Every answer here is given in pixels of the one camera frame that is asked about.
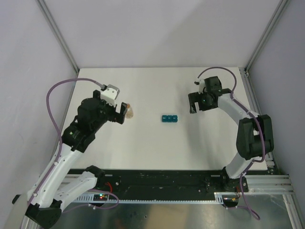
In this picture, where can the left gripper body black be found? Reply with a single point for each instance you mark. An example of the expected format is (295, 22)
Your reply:
(110, 114)

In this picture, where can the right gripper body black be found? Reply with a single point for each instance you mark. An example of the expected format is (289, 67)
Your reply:
(205, 104)

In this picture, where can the teal weekly pill organizer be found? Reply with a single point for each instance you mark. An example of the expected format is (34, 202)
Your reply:
(169, 118)

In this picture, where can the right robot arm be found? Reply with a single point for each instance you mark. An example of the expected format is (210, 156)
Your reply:
(254, 136)

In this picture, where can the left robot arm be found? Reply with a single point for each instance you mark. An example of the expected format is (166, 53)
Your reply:
(46, 200)

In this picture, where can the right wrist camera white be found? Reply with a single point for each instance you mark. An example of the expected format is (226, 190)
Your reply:
(201, 84)

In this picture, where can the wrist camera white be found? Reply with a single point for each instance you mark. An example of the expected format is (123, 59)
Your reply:
(201, 84)
(110, 94)

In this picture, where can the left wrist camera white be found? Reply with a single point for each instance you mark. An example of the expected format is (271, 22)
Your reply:
(110, 94)

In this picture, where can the right aluminium frame post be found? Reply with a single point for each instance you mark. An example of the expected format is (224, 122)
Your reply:
(273, 22)

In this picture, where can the aluminium frame post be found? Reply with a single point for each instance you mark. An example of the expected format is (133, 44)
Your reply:
(273, 22)
(57, 33)

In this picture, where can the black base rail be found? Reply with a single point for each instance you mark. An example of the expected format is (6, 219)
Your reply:
(164, 185)

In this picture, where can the left aluminium frame post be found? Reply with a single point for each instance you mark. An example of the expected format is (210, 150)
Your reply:
(57, 33)

